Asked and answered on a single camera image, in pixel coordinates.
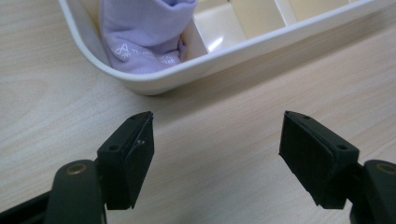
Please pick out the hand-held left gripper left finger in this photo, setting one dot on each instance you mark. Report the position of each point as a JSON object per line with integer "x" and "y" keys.
{"x": 124, "y": 168}

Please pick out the white divided storage box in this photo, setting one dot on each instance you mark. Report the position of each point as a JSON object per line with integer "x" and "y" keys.
{"x": 174, "y": 79}

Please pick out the lavender sock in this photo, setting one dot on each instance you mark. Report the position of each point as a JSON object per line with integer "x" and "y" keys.
{"x": 140, "y": 37}

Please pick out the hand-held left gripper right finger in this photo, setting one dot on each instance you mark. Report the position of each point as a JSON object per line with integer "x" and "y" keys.
{"x": 314, "y": 161}

